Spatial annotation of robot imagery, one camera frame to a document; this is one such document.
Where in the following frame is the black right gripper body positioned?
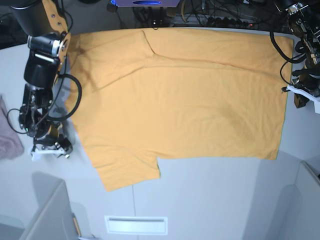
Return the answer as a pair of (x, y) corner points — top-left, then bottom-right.
(32, 121), (66, 150)

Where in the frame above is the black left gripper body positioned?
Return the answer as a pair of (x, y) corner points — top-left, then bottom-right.
(292, 68), (320, 97)

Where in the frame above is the orange T-shirt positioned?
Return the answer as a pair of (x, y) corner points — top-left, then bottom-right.
(68, 28), (291, 191)

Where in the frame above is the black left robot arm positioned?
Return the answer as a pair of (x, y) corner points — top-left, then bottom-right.
(269, 0), (320, 114)

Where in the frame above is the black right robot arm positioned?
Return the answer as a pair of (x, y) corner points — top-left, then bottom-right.
(0, 0), (82, 158)

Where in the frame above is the pink cloth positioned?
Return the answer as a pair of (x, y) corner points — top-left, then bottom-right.
(0, 96), (24, 160)

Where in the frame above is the orange pencil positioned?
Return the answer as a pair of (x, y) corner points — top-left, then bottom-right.
(72, 213), (82, 237)

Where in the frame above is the grey left bin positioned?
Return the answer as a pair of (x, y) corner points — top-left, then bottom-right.
(20, 180), (79, 240)

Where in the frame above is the grey bin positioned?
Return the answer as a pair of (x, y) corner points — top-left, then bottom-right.
(291, 162), (320, 240)
(20, 180), (79, 240)

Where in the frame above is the white table slot plate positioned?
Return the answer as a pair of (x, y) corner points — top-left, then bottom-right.
(104, 216), (169, 235)

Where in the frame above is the black power strip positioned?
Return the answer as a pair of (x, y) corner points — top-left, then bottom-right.
(206, 16), (254, 28)

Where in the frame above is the grey right bin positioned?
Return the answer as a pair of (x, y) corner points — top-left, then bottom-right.
(291, 162), (320, 240)

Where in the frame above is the purple device with blue oval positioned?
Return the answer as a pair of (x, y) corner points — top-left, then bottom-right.
(114, 0), (180, 8)

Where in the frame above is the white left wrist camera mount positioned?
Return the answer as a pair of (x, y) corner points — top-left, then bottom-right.
(281, 85), (320, 114)

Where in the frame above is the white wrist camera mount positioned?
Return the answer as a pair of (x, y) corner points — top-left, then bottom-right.
(281, 85), (320, 114)
(29, 144), (73, 162)

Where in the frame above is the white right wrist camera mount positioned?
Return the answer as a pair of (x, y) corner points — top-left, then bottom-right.
(29, 144), (73, 162)

